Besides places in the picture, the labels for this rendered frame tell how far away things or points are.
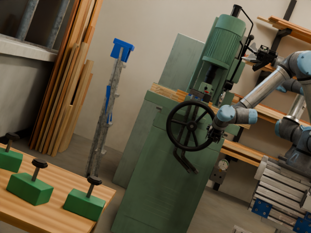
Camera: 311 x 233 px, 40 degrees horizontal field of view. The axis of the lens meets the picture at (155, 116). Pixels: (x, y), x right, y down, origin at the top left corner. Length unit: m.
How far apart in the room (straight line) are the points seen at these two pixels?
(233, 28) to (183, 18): 2.49
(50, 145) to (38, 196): 2.65
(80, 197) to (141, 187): 1.37
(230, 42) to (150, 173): 0.94
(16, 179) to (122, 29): 3.99
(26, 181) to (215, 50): 1.68
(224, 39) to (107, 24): 2.70
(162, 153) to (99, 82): 2.67
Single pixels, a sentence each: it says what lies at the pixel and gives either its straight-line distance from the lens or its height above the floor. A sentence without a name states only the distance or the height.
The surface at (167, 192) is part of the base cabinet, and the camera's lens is 2.63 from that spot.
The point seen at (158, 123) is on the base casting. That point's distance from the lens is 2.57.
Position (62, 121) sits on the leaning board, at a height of 0.31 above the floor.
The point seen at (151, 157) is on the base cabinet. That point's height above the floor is 0.52.
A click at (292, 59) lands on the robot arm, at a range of 2.19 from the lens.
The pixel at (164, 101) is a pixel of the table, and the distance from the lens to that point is 2.56.
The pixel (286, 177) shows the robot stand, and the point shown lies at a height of 0.76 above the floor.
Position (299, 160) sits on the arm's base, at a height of 0.86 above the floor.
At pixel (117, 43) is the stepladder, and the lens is 3.38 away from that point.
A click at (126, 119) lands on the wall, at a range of 5.11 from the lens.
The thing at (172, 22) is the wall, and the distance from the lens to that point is 5.11.
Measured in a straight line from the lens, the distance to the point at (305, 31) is 4.80.
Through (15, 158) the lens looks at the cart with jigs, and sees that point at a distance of 1.46.
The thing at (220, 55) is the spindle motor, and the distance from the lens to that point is 2.65.
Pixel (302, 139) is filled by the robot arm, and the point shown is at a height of 0.97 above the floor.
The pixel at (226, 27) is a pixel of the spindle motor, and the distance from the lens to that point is 2.67.
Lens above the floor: 0.99
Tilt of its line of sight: 5 degrees down
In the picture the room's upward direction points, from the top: 22 degrees clockwise
